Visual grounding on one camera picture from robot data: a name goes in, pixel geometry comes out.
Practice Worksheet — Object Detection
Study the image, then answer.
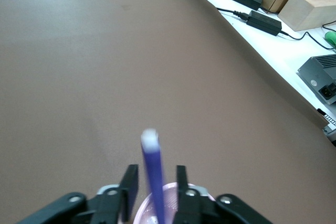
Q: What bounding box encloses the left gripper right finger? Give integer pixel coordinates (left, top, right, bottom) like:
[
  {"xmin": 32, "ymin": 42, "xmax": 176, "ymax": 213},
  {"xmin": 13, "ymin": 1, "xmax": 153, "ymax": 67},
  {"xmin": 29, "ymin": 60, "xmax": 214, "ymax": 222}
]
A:
[{"xmin": 174, "ymin": 165, "xmax": 219, "ymax": 224}]

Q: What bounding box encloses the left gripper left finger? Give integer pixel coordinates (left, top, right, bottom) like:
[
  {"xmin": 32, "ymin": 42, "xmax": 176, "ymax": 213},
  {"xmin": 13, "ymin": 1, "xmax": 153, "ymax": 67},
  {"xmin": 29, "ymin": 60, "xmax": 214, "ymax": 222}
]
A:
[{"xmin": 90, "ymin": 164, "xmax": 140, "ymax": 224}]

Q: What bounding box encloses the purple marker pen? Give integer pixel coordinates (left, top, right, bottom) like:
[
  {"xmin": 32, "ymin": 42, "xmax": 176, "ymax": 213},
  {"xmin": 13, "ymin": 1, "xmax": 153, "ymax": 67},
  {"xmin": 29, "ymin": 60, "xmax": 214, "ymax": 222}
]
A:
[{"xmin": 140, "ymin": 128, "xmax": 166, "ymax": 224}]

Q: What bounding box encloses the pink mesh pen holder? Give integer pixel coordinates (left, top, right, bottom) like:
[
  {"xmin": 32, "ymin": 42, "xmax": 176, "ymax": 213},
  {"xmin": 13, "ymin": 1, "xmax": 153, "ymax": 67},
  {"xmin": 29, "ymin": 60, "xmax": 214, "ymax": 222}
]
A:
[{"xmin": 133, "ymin": 181, "xmax": 214, "ymax": 224}]

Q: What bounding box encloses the brown table mat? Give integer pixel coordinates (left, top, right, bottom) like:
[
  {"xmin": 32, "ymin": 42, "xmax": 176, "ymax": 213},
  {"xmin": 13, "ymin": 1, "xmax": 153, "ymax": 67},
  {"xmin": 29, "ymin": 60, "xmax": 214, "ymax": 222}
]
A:
[{"xmin": 0, "ymin": 0, "xmax": 329, "ymax": 224}]

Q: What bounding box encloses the grey power supply box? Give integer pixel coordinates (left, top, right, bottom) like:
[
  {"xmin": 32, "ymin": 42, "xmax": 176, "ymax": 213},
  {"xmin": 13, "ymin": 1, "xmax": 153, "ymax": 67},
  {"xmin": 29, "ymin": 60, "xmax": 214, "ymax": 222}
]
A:
[{"xmin": 297, "ymin": 54, "xmax": 336, "ymax": 105}]

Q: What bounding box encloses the green round object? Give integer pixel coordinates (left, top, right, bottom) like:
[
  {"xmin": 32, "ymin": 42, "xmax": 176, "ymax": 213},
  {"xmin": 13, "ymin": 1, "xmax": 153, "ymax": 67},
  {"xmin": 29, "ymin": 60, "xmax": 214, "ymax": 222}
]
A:
[{"xmin": 324, "ymin": 30, "xmax": 336, "ymax": 47}]

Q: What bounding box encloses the pale wooden block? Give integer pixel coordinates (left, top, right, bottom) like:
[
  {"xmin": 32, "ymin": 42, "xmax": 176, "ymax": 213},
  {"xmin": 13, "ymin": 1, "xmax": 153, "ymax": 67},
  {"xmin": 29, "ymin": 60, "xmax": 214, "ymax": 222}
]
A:
[{"xmin": 277, "ymin": 0, "xmax": 336, "ymax": 32}]

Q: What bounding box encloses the black adapter power cable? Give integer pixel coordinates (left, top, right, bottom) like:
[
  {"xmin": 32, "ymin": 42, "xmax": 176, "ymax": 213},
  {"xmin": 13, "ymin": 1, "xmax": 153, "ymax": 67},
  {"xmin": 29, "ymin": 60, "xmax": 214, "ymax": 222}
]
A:
[{"xmin": 215, "ymin": 7, "xmax": 250, "ymax": 22}]

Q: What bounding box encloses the thin black adapter cable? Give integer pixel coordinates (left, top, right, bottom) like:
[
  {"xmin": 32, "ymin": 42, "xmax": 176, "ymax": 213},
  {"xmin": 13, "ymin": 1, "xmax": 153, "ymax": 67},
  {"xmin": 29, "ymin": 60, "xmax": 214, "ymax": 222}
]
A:
[{"xmin": 279, "ymin": 30, "xmax": 336, "ymax": 51}]

